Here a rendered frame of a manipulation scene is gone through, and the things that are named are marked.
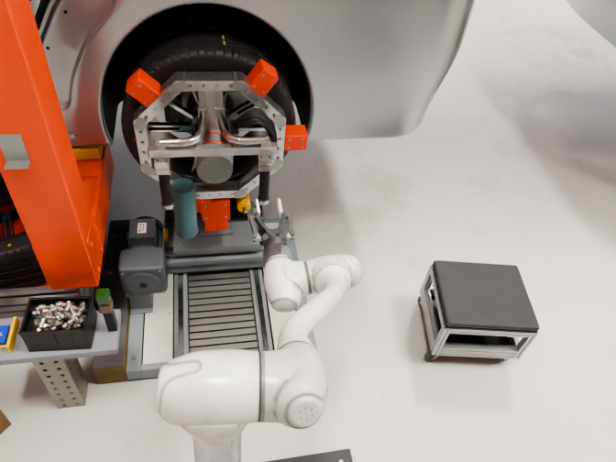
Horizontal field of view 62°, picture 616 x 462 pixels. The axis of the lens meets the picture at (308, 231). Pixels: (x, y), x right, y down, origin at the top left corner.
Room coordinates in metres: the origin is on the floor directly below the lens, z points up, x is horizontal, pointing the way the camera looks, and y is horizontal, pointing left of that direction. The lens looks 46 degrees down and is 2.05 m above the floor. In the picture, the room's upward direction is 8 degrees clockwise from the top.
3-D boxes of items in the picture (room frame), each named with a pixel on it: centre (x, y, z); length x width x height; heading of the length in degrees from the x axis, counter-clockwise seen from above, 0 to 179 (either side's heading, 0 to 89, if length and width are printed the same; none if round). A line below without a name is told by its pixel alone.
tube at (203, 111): (1.41, 0.47, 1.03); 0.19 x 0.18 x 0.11; 16
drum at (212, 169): (1.49, 0.38, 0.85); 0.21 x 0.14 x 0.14; 16
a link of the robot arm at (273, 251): (1.04, 0.08, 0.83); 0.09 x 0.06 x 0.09; 106
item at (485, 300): (1.44, -0.79, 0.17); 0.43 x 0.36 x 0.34; 96
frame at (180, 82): (1.56, 0.40, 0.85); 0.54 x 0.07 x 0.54; 106
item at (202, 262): (1.72, 0.45, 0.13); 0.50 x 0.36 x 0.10; 106
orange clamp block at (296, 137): (1.65, 0.10, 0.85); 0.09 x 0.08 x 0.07; 106
